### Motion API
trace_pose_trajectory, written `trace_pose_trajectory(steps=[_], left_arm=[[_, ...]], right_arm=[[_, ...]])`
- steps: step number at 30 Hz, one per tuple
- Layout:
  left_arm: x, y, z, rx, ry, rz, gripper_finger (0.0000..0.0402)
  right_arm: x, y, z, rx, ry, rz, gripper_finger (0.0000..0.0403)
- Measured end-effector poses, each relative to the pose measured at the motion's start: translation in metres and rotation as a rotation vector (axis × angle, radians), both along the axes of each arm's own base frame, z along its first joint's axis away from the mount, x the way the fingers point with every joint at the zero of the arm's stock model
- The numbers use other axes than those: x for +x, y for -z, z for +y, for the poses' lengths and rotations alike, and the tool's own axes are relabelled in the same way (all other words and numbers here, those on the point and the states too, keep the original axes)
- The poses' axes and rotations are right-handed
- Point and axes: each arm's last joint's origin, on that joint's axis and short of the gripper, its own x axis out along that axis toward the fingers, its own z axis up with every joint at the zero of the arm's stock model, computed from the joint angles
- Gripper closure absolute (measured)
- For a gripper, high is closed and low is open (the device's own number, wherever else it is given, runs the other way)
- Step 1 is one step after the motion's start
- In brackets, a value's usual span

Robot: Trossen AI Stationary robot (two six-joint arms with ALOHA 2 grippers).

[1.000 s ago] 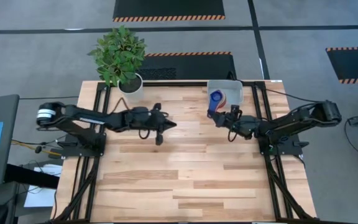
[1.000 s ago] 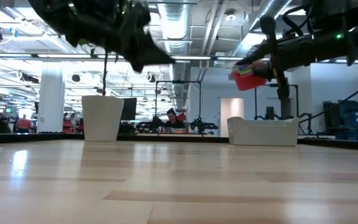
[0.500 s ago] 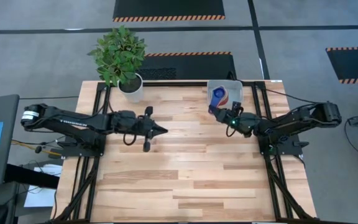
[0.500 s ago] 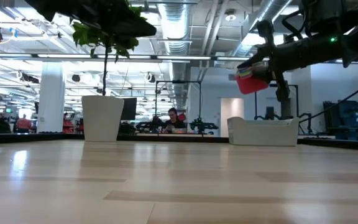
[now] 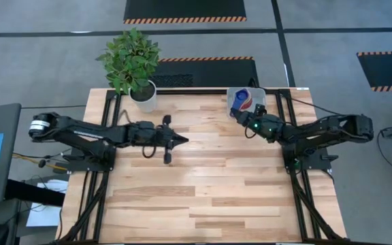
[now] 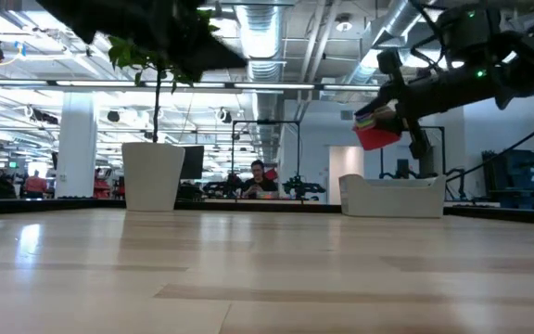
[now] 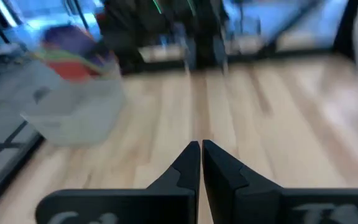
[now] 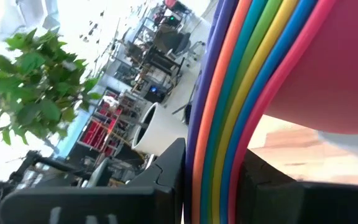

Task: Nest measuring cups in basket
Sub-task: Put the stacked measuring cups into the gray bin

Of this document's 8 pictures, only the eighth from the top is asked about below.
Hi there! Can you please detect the large red measuring cup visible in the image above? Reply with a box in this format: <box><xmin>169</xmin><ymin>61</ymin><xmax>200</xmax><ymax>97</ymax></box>
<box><xmin>227</xmin><ymin>0</ymin><xmax>358</xmax><ymax>224</ymax></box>

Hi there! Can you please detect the green leafy plant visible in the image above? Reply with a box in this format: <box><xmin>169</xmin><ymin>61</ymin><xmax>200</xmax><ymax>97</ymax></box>
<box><xmin>0</xmin><ymin>27</ymin><xmax>104</xmax><ymax>147</ymax></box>

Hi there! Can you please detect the teal measuring cup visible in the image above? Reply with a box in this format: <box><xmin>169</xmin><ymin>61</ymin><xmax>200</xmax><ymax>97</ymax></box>
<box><xmin>200</xmin><ymin>0</ymin><xmax>270</xmax><ymax>224</ymax></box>

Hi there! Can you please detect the yellow measuring cup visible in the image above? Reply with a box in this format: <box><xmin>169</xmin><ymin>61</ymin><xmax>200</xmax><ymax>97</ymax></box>
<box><xmin>211</xmin><ymin>0</ymin><xmax>301</xmax><ymax>224</ymax></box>

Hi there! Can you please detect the green measuring cup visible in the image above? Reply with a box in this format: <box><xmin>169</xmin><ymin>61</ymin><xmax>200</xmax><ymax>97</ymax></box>
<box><xmin>206</xmin><ymin>0</ymin><xmax>285</xmax><ymax>224</ymax></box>

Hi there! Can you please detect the white plant pot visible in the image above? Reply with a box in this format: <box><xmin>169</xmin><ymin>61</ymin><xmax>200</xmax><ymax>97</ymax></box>
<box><xmin>131</xmin><ymin>101</ymin><xmax>190</xmax><ymax>157</ymax></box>

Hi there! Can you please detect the red storage rack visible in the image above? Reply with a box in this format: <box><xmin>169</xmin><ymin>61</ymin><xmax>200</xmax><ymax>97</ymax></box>
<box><xmin>78</xmin><ymin>90</ymin><xmax>127</xmax><ymax>156</ymax></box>

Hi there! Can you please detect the small indigo measuring cup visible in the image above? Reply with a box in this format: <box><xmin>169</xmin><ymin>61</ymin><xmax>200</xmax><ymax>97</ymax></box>
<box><xmin>183</xmin><ymin>0</ymin><xmax>241</xmax><ymax>224</ymax></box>

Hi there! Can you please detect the blue measuring cup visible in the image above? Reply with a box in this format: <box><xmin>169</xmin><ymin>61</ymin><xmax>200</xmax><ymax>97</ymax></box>
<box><xmin>219</xmin><ymin>0</ymin><xmax>319</xmax><ymax>224</ymax></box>

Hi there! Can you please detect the orange measuring cup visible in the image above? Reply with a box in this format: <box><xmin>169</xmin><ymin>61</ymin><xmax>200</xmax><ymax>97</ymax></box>
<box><xmin>191</xmin><ymin>0</ymin><xmax>254</xmax><ymax>224</ymax></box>

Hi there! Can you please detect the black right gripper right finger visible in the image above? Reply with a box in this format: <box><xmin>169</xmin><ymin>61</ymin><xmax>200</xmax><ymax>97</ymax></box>
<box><xmin>237</xmin><ymin>149</ymin><xmax>358</xmax><ymax>224</ymax></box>

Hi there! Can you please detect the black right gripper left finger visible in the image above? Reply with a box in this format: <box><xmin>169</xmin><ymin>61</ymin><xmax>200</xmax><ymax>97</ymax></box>
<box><xmin>0</xmin><ymin>138</ymin><xmax>186</xmax><ymax>224</ymax></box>

